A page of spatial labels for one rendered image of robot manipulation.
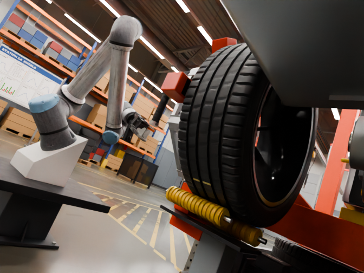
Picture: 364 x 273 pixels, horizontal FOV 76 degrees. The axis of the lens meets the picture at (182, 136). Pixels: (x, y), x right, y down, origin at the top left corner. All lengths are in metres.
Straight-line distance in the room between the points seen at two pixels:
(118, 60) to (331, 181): 2.73
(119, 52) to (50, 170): 0.70
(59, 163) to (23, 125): 8.72
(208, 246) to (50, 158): 0.91
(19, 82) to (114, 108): 5.41
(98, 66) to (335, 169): 2.80
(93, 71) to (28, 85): 5.27
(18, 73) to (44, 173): 5.34
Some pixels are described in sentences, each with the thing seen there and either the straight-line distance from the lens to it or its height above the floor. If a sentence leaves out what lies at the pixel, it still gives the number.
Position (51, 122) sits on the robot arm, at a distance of 1.40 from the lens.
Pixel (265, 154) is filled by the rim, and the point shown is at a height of 0.84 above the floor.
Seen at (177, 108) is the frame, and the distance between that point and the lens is 0.84.
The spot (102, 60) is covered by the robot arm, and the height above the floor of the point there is 1.00.
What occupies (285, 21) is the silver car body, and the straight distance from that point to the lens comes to 0.29.
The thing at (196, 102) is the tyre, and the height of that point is 0.79.
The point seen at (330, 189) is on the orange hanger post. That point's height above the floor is 1.18.
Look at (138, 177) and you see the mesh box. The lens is 8.96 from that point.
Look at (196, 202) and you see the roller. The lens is 0.80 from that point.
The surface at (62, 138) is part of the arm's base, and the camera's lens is 1.42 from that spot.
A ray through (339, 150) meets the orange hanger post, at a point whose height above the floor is 1.66.
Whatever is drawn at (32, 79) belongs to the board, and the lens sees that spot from 6.66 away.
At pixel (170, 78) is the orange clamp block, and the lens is 0.79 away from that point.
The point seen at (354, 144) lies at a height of 0.82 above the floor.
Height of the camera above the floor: 0.55
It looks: 11 degrees up
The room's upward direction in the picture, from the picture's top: 23 degrees clockwise
